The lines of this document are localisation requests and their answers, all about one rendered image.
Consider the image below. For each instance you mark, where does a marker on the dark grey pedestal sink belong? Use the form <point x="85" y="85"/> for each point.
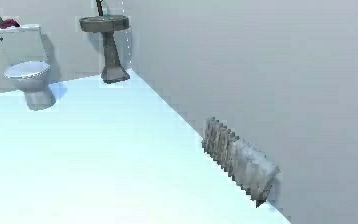
<point x="110" y="43"/>

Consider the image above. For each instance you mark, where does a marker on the black sink faucet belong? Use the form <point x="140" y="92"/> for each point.
<point x="100" y="7"/>

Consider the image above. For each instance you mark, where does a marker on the dark red cloth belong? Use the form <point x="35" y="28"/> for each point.
<point x="9" y="23"/>

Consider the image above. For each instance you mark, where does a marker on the grey ribbed radiator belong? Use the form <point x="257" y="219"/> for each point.
<point x="240" y="160"/>

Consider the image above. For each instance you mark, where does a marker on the white toilet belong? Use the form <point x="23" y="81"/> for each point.
<point x="23" y="50"/>

